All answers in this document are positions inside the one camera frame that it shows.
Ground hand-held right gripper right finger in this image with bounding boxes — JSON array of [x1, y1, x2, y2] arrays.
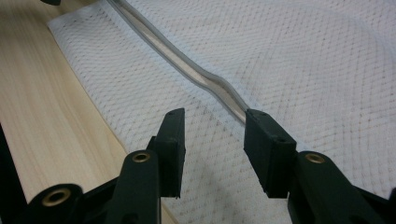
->
[[243, 108, 387, 224]]

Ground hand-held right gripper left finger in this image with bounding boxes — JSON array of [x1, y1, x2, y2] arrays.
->
[[106, 107, 187, 224]]

